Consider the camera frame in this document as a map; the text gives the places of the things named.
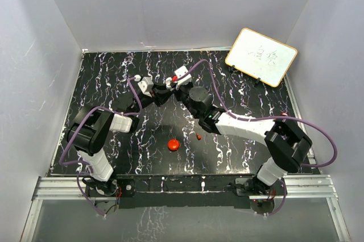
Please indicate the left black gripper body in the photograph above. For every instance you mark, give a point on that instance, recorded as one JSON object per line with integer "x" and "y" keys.
{"x": 156, "y": 98}

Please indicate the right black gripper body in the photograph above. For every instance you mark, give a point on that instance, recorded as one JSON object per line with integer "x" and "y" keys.
{"x": 183, "y": 95}

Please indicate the white earbud charging case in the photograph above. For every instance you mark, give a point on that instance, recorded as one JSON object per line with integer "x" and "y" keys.
{"x": 169, "y": 83}

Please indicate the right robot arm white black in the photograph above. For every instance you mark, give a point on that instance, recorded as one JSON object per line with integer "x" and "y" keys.
{"x": 286, "y": 142}

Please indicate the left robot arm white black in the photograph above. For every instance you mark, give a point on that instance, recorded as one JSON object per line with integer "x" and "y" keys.
{"x": 91, "y": 127}

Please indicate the red earbud charging case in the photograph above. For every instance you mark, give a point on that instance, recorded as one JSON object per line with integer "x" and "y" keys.
{"x": 173, "y": 145}

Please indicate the black front base bar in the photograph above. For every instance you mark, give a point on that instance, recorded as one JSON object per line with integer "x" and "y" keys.
{"x": 185, "y": 190}

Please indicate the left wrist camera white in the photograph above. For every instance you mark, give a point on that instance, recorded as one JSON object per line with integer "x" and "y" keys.
{"x": 146, "y": 85}

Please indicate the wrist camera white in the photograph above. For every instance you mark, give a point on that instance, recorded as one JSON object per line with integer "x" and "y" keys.
{"x": 181, "y": 77}
{"x": 146, "y": 85}

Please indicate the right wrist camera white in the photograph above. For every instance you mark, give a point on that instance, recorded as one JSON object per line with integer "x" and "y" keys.
{"x": 181, "y": 77}

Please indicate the whiteboard with wooden frame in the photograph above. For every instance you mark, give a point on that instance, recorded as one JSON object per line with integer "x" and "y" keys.
{"x": 261, "y": 57}

